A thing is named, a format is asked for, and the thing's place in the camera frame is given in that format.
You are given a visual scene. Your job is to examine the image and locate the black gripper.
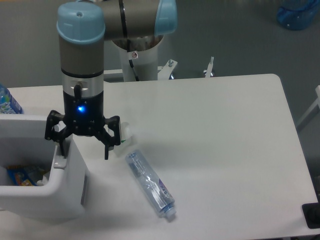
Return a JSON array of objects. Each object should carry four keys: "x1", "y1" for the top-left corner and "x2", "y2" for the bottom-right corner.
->
[{"x1": 44, "y1": 92, "x2": 122, "y2": 160}]

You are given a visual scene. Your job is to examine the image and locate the white pedal trash can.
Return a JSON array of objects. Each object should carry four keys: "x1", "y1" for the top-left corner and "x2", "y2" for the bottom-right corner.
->
[{"x1": 0, "y1": 114, "x2": 90, "y2": 219}]

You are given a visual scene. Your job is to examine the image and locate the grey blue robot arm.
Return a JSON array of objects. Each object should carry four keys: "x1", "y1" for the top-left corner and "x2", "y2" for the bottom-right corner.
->
[{"x1": 44, "y1": 0, "x2": 178, "y2": 156}]

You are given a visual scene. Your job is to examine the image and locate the crumpled white plastic cup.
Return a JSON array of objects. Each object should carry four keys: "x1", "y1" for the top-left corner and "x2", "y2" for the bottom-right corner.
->
[{"x1": 113, "y1": 122, "x2": 133, "y2": 156}]

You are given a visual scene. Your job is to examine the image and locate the blue labelled bottle at left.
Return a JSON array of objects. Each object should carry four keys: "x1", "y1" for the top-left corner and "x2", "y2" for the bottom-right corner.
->
[{"x1": 0, "y1": 84, "x2": 24, "y2": 114}]

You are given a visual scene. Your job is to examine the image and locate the colourful snack wrapper in bin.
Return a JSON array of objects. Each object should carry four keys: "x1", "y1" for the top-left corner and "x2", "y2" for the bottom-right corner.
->
[{"x1": 6, "y1": 165, "x2": 50, "y2": 187}]

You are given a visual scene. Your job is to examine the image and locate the clear empty plastic bottle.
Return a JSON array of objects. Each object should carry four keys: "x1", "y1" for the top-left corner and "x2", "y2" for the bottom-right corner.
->
[{"x1": 125, "y1": 150, "x2": 177, "y2": 221}]

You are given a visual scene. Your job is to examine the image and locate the white furniture leg at right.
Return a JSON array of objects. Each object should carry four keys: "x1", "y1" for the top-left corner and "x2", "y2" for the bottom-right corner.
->
[{"x1": 295, "y1": 85, "x2": 320, "y2": 133}]

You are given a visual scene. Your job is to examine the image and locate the large blue water jug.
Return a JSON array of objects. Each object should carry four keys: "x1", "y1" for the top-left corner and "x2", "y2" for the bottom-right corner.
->
[{"x1": 276, "y1": 0, "x2": 320, "y2": 31}]

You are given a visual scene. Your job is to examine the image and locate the black device at table edge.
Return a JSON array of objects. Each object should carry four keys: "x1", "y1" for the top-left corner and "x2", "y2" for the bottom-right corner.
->
[{"x1": 302, "y1": 202, "x2": 320, "y2": 229}]

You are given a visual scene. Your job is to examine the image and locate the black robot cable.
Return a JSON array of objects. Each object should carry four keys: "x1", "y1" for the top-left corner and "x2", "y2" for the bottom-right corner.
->
[{"x1": 126, "y1": 38, "x2": 140, "y2": 82}]

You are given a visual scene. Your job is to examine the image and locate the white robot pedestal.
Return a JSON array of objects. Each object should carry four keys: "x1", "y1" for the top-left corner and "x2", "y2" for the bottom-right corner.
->
[{"x1": 118, "y1": 46, "x2": 158, "y2": 82}]

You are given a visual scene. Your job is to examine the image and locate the white base bracket frame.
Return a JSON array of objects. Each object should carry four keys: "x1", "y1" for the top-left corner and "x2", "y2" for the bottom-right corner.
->
[{"x1": 103, "y1": 56, "x2": 215, "y2": 82}]

